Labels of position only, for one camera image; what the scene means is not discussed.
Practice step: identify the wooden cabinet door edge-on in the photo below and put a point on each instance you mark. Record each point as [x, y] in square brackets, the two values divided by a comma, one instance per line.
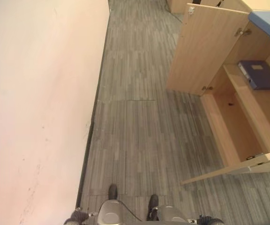
[233, 167]

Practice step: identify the silver cabinet door hinge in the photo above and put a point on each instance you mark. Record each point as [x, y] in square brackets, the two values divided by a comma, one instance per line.
[242, 32]
[191, 10]
[250, 157]

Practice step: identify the light blue flat folder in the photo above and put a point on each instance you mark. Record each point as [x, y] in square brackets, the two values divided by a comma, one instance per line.
[268, 23]

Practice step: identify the small wooden furniture unit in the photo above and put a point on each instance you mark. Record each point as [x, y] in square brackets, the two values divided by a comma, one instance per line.
[177, 5]

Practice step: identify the robot left dark foot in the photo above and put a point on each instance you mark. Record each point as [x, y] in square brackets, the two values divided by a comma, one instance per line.
[113, 192]

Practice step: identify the robot dark foot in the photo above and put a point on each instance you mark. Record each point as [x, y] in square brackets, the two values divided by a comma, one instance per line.
[113, 192]
[153, 201]

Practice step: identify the robot silver leg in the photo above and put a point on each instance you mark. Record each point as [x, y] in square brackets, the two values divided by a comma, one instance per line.
[110, 211]
[170, 214]

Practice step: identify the robot right silver leg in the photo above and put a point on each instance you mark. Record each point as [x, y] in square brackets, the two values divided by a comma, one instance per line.
[170, 214]

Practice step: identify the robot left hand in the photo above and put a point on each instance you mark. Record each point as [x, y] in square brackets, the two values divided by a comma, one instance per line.
[75, 216]

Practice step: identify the robot left silver leg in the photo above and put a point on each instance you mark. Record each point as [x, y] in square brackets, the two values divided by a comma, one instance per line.
[110, 211]

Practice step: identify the robot right dark foot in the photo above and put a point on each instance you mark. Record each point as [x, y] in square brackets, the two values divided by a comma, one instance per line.
[153, 201]

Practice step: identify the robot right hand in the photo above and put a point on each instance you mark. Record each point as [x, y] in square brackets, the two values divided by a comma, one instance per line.
[206, 221]

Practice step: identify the large wooden cabinet door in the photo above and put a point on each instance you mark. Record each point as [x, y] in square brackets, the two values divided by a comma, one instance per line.
[207, 49]

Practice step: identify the black wall baseboard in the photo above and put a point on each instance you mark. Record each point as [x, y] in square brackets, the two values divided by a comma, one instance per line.
[95, 112]

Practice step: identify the dark blue binder folder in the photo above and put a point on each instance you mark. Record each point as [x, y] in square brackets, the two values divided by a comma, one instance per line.
[262, 73]

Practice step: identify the wooden cabinet shelf board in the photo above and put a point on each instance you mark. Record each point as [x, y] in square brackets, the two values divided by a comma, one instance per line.
[261, 112]

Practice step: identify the wooden office cabinet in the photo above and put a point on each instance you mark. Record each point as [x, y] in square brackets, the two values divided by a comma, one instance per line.
[247, 112]

